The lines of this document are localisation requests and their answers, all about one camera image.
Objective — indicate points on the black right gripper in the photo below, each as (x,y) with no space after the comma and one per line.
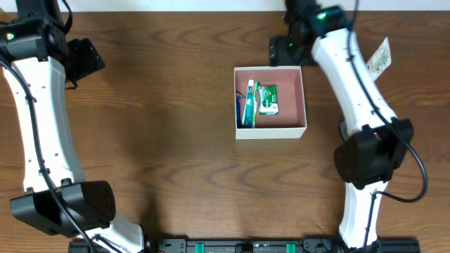
(281,51)

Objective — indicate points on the blue razor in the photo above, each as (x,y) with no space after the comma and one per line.
(239,98)

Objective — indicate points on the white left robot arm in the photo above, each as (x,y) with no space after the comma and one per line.
(40,64)

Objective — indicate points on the green soap bar package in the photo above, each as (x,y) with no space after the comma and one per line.
(268,100)

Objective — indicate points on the teal toothpaste tube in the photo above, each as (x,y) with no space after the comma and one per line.
(249,110)

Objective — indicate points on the white lotion tube leaf print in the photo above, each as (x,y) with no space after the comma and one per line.
(380,60)

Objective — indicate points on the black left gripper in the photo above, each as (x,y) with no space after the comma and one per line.
(86,57)

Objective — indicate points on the white box pink interior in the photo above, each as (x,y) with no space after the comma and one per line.
(291,120)

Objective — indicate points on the black mounting rail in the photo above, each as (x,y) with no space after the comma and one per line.
(307,245)

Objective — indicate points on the green white toothbrush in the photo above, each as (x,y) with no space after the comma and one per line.
(256,119)

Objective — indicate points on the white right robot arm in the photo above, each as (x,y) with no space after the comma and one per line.
(376,140)

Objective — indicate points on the clear foam soap pump bottle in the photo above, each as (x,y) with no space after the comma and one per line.
(344,131)

